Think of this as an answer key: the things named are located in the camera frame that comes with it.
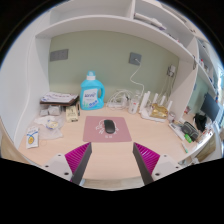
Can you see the clear plastic bag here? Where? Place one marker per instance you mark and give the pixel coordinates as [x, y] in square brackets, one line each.
[51, 128]

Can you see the black computer mouse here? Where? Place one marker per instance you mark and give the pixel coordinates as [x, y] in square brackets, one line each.
[109, 126]

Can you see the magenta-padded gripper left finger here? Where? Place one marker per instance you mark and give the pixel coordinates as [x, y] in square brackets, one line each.
[79, 156]

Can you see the blue detergent bottle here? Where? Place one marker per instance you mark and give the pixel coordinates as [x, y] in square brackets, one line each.
[90, 96]

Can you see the white remote control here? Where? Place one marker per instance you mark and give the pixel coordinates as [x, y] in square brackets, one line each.
[176, 130]

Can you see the grey pencil case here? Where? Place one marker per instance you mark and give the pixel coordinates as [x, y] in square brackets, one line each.
[190, 129]

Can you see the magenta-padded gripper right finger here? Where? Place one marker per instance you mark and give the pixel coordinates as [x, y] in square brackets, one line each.
[146, 156]

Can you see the grey blank wall socket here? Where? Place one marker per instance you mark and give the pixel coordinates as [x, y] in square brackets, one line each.
[59, 55]

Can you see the white packet yellow logo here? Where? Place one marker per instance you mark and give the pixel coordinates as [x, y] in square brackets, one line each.
[32, 137]

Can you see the clear plastic bottle white label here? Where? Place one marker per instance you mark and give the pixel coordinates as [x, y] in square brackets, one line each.
[134, 106]

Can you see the black cloth bag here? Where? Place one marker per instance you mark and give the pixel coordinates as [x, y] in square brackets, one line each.
[200, 121]

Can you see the stack of books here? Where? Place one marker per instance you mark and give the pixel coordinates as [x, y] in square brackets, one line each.
[58, 98]

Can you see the white router with antennas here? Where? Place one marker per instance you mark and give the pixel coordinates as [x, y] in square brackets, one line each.
[146, 116]

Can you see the white shelf unit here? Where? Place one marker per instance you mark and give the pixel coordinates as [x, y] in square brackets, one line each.
[100, 23]

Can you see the pink mouse pad with drawing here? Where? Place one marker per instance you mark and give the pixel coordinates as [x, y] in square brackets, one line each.
[93, 133]

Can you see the small yellow box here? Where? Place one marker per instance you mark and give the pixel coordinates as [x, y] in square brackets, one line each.
[71, 114]

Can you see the black monitor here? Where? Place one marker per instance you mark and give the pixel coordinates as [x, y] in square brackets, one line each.
[210, 106]

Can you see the grey wall socket with plug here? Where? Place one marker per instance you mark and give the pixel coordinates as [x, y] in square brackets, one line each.
[135, 58]

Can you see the white wall charger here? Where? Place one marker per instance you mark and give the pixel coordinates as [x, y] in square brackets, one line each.
[171, 70]

